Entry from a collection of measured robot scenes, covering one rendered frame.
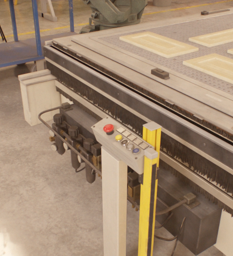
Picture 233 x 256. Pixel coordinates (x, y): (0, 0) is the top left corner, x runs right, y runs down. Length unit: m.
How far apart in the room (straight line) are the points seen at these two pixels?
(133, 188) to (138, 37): 1.23
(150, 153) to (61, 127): 1.26
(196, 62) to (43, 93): 1.11
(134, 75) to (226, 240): 0.96
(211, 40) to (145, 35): 0.46
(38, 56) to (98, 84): 2.13
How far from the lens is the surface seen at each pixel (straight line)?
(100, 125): 1.41
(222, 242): 1.81
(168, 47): 2.40
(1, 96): 4.02
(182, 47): 2.45
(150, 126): 1.26
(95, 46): 2.46
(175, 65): 2.15
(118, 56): 2.26
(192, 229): 1.70
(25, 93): 2.64
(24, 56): 4.23
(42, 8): 7.38
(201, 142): 1.59
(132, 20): 3.52
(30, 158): 2.91
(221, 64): 2.16
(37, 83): 2.62
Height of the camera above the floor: 1.58
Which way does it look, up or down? 29 degrees down
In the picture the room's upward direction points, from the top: straight up
